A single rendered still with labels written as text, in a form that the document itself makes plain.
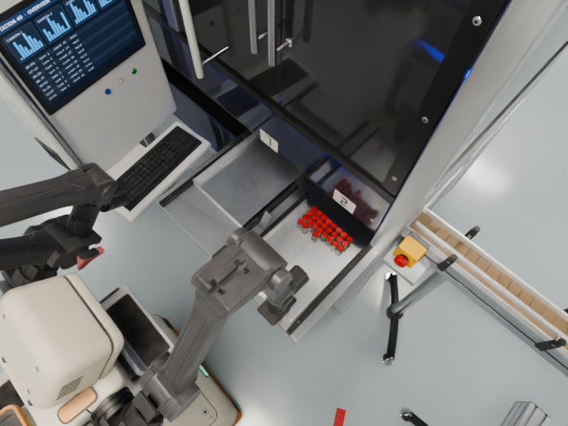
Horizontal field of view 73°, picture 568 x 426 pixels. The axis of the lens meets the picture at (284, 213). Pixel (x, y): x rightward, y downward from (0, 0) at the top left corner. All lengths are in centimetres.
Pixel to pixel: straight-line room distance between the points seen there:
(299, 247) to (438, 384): 121
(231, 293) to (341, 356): 162
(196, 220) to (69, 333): 67
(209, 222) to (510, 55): 101
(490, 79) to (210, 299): 55
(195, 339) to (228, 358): 147
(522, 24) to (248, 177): 101
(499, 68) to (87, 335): 84
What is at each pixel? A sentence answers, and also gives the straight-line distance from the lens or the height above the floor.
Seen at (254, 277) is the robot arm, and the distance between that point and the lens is 56.
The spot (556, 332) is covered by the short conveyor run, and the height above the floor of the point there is 97.
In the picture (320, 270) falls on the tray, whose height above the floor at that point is 88.
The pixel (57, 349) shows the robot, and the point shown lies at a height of 138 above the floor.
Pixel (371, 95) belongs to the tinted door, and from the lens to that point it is 90.
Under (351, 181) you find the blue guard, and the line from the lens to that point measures 114.
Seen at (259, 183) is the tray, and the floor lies 88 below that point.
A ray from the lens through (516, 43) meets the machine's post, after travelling 69.
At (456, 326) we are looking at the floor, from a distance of 234.
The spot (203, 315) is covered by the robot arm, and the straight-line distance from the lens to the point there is 60.
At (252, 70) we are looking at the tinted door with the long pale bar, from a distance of 120.
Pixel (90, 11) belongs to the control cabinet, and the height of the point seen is 137.
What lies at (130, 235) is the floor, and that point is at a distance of 244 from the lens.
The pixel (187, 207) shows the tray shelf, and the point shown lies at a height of 88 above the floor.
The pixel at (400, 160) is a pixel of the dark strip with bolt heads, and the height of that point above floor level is 135.
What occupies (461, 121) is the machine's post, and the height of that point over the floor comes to 155.
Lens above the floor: 209
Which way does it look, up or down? 63 degrees down
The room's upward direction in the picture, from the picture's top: 3 degrees clockwise
